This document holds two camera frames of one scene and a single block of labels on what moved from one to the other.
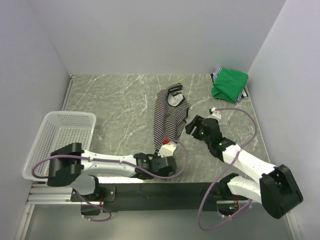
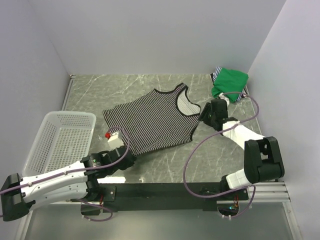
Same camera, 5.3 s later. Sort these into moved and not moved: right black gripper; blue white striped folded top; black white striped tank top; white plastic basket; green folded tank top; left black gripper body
Moved: right black gripper; black white striped tank top; left black gripper body
Not moved: green folded tank top; blue white striped folded top; white plastic basket
